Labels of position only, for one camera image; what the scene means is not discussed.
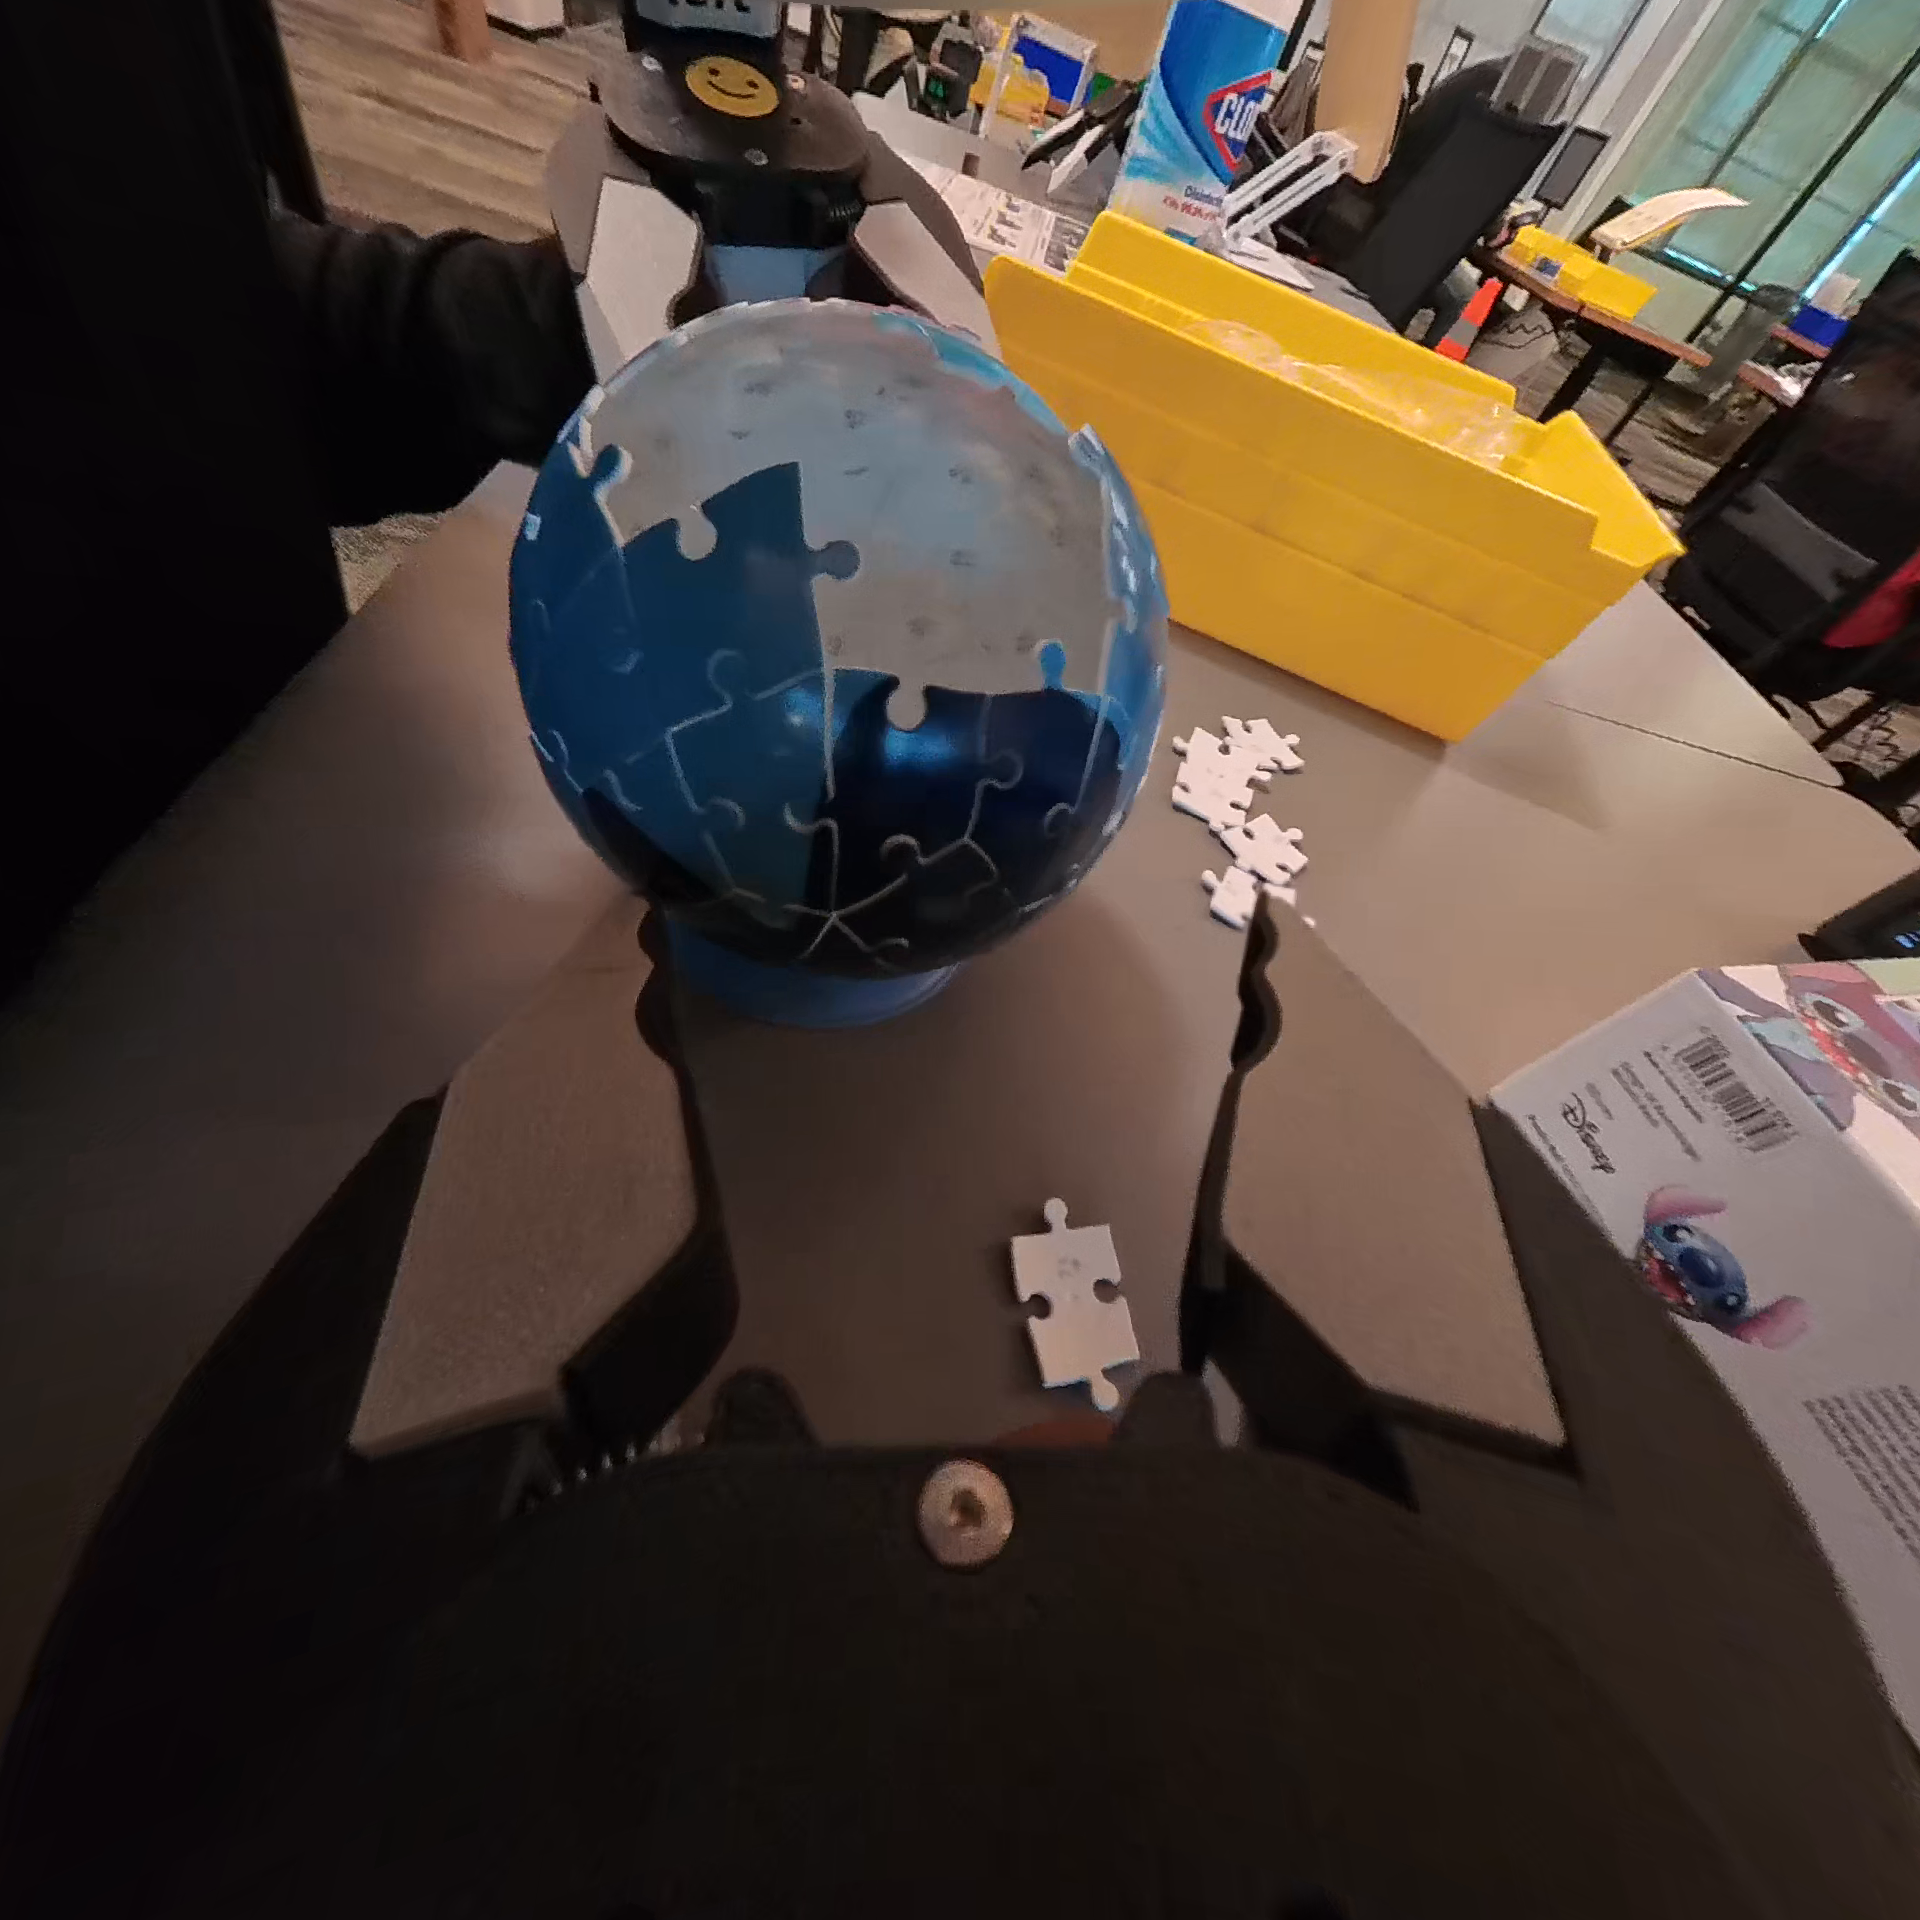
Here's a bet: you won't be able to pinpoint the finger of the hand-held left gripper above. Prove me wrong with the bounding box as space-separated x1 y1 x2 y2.
577 169 710 380
843 139 996 333

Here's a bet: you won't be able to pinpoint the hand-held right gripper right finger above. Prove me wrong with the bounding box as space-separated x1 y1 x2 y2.
1176 896 1580 1477

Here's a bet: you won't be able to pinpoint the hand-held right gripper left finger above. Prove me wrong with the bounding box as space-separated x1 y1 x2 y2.
349 903 743 1455

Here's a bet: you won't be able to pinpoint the blue puzzle ball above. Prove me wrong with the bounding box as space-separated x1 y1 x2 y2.
509 297 1173 986

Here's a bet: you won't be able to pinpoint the white puzzle piece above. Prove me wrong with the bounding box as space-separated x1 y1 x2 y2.
1010 1196 1145 1416

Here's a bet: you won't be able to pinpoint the cartoon puzzle box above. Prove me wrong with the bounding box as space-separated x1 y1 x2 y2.
1490 961 1920 1743

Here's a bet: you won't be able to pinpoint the printed papers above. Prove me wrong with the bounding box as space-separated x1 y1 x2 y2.
945 179 1097 277

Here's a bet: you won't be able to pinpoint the white wipes canister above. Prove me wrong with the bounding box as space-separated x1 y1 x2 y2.
1108 0 1324 233

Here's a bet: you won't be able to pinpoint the white angled stand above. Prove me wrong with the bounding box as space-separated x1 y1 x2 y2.
1217 129 1359 245

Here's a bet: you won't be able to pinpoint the cluster of white jigsaw parts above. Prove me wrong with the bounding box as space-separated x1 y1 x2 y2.
1169 716 1312 927

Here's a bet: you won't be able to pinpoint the clear plastic bag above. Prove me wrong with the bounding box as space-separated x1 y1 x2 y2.
1199 313 1548 450

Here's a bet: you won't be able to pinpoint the yellow plastic bin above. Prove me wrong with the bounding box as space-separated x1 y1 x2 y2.
983 207 1683 745

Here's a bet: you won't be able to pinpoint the black digital timer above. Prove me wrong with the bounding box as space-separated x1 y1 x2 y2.
1796 869 1920 963

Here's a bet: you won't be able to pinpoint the small yellow bins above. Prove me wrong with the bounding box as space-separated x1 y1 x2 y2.
1506 225 1658 316

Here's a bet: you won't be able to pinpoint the black office chair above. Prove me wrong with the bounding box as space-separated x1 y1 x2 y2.
1666 287 1920 750

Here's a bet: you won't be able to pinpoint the blue ball stand ring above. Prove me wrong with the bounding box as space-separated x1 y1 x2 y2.
659 915 965 1030

